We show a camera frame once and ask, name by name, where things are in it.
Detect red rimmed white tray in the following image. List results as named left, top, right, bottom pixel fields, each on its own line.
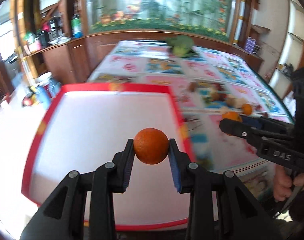
left=22, top=83, right=194, bottom=231

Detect grey blue thermos flask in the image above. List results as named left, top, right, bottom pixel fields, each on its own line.
left=48, top=78, right=61, bottom=98

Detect wooden cabinet counter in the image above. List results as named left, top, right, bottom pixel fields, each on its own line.
left=24, top=29, right=265, bottom=86

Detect purple bottles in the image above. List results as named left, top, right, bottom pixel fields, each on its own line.
left=244, top=36, right=256, bottom=54

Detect right hand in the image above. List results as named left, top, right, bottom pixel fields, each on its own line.
left=273, top=165, right=304, bottom=202

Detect green soda bottle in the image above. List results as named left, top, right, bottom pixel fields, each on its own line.
left=71, top=14, right=83, bottom=38

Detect brown longan fruit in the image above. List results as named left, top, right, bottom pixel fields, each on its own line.
left=188, top=82, right=198, bottom=93

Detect colourful fruit print tablecloth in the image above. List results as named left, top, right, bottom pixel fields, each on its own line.
left=89, top=41, right=293, bottom=200

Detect decorative floral glass screen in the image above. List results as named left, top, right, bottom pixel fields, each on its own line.
left=86, top=0, right=236, bottom=41

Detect green leafy vegetable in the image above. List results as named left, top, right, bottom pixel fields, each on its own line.
left=166, top=35, right=197, bottom=58

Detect small orange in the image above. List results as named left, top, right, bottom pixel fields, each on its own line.
left=222, top=111, right=242, bottom=122

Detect beige ginger chunk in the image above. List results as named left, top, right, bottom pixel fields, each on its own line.
left=226, top=97, right=247, bottom=109

